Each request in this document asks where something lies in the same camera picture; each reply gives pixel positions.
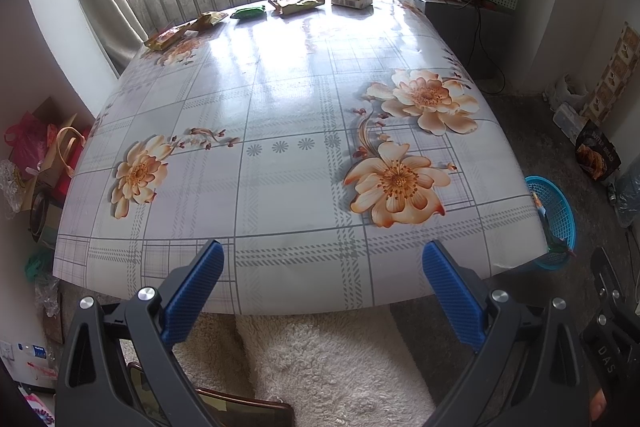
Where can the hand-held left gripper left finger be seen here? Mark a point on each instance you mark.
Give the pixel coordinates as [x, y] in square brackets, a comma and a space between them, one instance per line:
[195, 287]

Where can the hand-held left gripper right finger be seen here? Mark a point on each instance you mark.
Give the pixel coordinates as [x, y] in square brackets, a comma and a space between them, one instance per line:
[452, 297]

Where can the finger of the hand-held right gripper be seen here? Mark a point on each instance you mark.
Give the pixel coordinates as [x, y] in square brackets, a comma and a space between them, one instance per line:
[606, 277]

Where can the blue plastic basket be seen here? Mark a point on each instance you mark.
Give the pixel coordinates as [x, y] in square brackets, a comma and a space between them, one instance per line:
[562, 219]

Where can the person's right hand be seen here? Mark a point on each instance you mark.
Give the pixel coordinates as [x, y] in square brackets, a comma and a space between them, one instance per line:
[598, 406]

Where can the grey plastic bag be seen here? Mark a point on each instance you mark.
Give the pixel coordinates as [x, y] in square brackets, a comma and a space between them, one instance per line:
[627, 197]

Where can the dark printed snack bag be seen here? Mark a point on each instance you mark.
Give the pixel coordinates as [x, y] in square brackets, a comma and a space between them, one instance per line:
[597, 152]

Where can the cream shaggy rug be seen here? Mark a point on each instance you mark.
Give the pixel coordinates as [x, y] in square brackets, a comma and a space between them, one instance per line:
[325, 367]

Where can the green plastic bag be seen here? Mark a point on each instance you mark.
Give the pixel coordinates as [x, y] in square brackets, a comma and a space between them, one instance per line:
[37, 264]

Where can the clear plastic container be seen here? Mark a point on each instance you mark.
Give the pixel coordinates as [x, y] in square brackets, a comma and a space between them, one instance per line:
[567, 119]

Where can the round dark tin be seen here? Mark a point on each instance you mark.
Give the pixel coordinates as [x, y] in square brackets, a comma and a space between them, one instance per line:
[42, 212]

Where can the white plastic bag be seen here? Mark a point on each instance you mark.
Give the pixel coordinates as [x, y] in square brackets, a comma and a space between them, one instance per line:
[570, 94]

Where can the floral tablecloth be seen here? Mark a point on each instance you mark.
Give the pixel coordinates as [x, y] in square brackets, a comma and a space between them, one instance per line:
[280, 107]

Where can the clear plastic bag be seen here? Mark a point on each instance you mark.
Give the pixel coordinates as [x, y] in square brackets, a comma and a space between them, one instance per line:
[10, 187]

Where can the red plastic bag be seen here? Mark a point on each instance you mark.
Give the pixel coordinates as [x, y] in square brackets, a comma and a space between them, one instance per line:
[25, 142]

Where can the orange snack packet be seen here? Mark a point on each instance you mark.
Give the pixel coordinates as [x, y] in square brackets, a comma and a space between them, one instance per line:
[166, 38]

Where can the black cabinet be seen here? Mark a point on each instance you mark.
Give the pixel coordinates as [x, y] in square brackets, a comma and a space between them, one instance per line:
[450, 32]

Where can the small yellow-green snack packet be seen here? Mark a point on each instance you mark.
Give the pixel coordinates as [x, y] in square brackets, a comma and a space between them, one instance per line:
[212, 19]

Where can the small green snack packet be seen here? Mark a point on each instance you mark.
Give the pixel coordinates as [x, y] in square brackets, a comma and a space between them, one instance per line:
[248, 12]

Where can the yellow snack packet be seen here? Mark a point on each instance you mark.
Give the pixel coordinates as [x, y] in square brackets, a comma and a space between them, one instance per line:
[296, 3]

